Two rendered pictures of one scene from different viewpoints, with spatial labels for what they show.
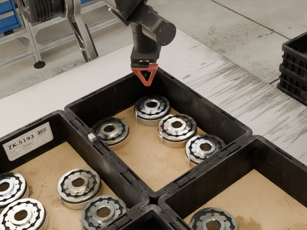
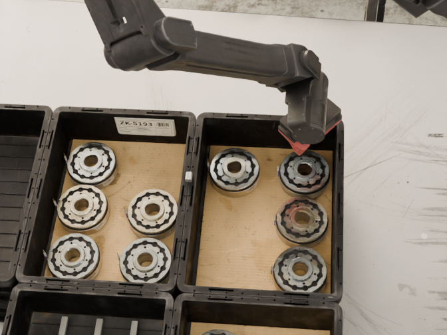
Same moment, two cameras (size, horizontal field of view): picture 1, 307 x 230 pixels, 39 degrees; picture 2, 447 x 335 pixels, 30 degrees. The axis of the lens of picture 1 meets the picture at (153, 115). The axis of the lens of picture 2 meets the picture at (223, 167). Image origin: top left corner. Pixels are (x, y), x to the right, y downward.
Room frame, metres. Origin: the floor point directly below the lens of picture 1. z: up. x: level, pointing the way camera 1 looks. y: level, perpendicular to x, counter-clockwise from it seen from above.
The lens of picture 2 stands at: (0.17, -0.47, 2.32)
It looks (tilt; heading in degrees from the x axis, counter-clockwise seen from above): 58 degrees down; 42
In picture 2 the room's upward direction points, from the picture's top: 5 degrees counter-clockwise
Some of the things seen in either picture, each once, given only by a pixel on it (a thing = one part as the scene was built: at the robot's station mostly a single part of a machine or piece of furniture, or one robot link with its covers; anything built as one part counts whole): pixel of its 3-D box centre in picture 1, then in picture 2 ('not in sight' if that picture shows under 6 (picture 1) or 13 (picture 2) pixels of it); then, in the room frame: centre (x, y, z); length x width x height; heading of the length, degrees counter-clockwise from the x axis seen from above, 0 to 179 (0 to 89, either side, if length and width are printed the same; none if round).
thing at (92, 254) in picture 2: not in sight; (73, 256); (0.50, 0.25, 0.86); 0.10 x 0.10 x 0.01
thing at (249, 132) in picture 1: (153, 122); (265, 203); (0.80, 0.00, 0.92); 0.40 x 0.30 x 0.02; 33
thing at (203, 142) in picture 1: (205, 147); (300, 269); (0.75, -0.12, 0.86); 0.05 x 0.05 x 0.01
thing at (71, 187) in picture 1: (78, 182); (152, 209); (0.68, 0.19, 0.86); 0.05 x 0.05 x 0.01
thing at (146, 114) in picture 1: (151, 106); (304, 171); (0.93, 0.00, 0.86); 0.10 x 0.10 x 0.01
